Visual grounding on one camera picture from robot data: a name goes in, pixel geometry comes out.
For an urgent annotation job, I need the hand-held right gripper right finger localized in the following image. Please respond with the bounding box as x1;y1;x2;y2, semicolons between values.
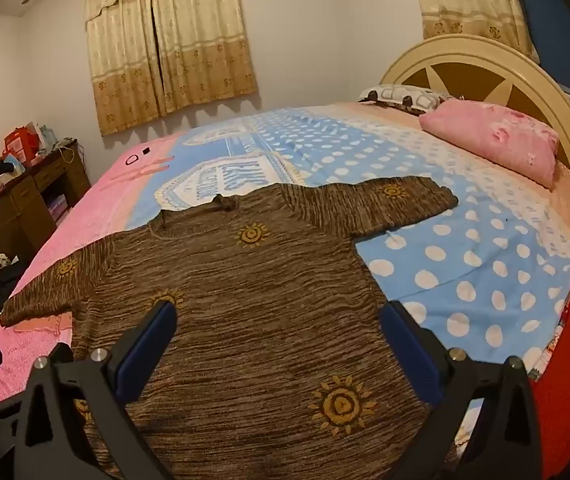
379;301;546;480

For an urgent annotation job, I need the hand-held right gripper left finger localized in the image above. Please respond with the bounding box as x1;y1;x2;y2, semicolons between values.
12;300;180;480

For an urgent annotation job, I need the brown knitted sweater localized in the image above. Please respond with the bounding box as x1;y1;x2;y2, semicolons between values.
0;176;460;480

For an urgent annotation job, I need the black bag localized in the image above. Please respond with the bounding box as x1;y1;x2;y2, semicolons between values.
0;255;28;313

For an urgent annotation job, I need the printed blanket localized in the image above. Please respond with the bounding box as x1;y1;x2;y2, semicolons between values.
0;102;570;461

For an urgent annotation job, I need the wooden shelf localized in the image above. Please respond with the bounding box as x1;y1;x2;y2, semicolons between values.
0;147;92;263

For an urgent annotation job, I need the red gift box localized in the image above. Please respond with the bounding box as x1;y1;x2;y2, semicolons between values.
4;122;40;165

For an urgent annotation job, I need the pink pillow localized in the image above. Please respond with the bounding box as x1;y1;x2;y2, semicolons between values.
419;99;560;190

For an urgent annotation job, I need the white black patterned pillow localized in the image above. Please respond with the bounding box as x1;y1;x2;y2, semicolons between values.
357;83;458;117

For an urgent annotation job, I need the beige patterned curtain panel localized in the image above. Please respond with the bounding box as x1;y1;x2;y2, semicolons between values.
149;0;260;116
412;0;540;63
81;0;166;137

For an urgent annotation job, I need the cream wooden headboard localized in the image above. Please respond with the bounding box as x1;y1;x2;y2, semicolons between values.
380;34;570;201

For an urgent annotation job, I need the dark blue window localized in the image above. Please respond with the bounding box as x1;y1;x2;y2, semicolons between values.
507;0;570;103

